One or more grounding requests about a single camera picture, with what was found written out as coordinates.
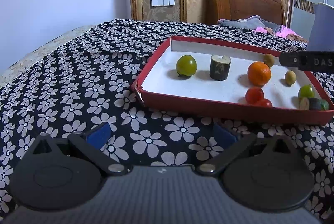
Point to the grey and pink bedding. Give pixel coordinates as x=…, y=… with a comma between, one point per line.
x=257, y=24

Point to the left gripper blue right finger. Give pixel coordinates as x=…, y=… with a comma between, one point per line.
x=233, y=144

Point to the orange mandarin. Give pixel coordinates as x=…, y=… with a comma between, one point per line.
x=259, y=74

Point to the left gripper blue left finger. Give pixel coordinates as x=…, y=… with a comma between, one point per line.
x=90, y=143

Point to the red tomato front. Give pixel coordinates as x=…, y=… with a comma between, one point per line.
x=254, y=95

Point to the dark sugarcane piece small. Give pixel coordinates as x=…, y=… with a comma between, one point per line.
x=219, y=67

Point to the green cucumber chunk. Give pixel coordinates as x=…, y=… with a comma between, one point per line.
x=324, y=104

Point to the brown kiwi fruit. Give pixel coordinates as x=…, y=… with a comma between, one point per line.
x=269, y=60

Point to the small red cherry tomato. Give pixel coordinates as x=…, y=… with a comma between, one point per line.
x=264, y=103

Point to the green tomato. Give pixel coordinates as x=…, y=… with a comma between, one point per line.
x=306, y=91
x=186, y=66

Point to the red shallow cardboard tray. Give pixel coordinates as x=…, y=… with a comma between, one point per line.
x=159, y=85

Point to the wooden bed headboard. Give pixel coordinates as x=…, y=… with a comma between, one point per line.
x=271, y=10

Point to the yellow-brown longan fruit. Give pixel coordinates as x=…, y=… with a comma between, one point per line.
x=290, y=77

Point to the black floral tablecloth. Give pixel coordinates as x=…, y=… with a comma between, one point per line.
x=86, y=82

